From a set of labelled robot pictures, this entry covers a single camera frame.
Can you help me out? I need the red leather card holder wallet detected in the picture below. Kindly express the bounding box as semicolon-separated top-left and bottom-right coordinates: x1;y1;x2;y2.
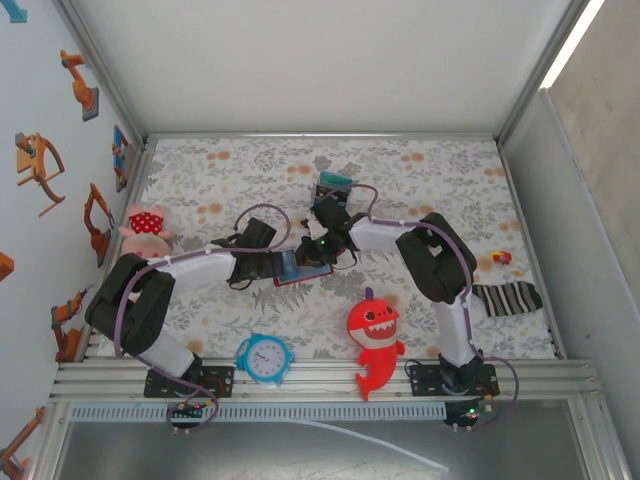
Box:
272;248;335;289

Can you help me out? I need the black card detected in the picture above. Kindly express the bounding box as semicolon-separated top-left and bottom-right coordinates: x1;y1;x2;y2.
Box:
315;181;352;200

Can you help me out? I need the teal card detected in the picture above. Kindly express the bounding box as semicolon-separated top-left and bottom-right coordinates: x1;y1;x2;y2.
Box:
319;170;356;187

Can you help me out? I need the floral table mat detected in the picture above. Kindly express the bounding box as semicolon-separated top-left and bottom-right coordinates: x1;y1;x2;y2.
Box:
97;137;565;361

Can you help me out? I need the blue alarm clock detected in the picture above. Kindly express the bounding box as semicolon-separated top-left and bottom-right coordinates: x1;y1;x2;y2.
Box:
234;331;297;389

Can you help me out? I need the red shark plush toy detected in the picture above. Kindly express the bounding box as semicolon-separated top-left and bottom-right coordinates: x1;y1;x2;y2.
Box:
346;285;407;403

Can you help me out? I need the pink plush toy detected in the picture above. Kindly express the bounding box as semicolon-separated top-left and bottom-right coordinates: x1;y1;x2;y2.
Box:
117;203;176;260

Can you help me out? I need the small circuit board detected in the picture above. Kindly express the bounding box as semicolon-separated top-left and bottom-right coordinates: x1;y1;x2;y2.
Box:
443;398;496;431
166;401;207;427

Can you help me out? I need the black white striped sock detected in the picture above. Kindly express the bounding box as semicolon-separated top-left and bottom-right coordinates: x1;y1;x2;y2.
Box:
472;280;545;318

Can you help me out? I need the white plastic tube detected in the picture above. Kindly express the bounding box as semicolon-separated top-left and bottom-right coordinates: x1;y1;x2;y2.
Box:
299;418;450;474

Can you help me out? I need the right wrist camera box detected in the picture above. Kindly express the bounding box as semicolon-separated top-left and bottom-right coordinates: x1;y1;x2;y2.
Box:
301;213;329;240

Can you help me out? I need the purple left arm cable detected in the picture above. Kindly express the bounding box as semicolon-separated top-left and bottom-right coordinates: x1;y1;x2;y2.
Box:
114;203;294;436

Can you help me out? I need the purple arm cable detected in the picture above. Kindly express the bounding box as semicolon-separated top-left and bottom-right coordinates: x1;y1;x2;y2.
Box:
349;183;521;434
114;203;294;436

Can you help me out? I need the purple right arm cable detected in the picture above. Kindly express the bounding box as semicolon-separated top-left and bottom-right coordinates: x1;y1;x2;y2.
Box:
349;183;521;434

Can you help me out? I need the aluminium frame rail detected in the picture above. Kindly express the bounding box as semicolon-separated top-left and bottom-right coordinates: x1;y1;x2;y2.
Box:
144;131;501;142
497;142;566;360
82;139;157;362

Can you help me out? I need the long aluminium base rail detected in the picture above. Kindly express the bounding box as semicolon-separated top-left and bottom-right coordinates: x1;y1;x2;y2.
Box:
47;357;605;404

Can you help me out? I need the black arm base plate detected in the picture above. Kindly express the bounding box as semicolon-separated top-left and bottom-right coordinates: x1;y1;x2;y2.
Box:
408;363;501;398
143;364;236;400

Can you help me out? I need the white slotted cable duct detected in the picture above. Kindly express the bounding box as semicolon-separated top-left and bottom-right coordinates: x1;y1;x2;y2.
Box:
69;403;448;423

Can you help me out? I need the blue orange machine wall sticker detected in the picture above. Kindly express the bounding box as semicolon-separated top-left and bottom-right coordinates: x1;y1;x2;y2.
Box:
113;124;131;194

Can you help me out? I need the aluminium frame post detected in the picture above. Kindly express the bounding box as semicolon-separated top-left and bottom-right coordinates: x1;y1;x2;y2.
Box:
493;0;594;147
567;398;632;480
52;0;150;146
29;399;72;480

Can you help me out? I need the orange claw gripper wall sticker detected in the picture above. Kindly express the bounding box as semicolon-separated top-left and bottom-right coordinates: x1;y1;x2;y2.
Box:
14;131;67;218

